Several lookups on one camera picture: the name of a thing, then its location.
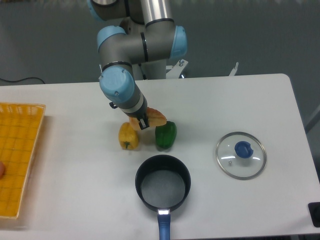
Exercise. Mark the grey table leg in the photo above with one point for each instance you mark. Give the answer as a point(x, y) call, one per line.
point(312, 120)

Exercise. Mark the yellow bell pepper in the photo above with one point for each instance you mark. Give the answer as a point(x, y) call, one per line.
point(128, 137)

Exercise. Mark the glass pot lid blue knob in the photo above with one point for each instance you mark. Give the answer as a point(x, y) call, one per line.
point(241, 155)

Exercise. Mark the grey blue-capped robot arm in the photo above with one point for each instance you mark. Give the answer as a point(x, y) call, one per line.
point(119, 49)

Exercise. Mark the yellow woven basket tray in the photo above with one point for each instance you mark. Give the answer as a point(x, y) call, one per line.
point(20, 126)

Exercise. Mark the black device at table edge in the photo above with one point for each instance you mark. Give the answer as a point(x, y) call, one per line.
point(314, 210)

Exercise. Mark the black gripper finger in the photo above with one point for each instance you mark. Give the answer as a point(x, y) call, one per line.
point(143, 122)

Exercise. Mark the green bell pepper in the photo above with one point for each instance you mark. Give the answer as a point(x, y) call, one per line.
point(165, 135)

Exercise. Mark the golden triangle puff pastry bread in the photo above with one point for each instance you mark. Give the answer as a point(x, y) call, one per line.
point(155, 119)

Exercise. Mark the dark saucepan with blue handle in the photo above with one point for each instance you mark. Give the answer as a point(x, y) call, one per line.
point(163, 183)

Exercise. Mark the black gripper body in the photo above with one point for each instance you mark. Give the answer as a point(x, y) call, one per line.
point(138, 111)

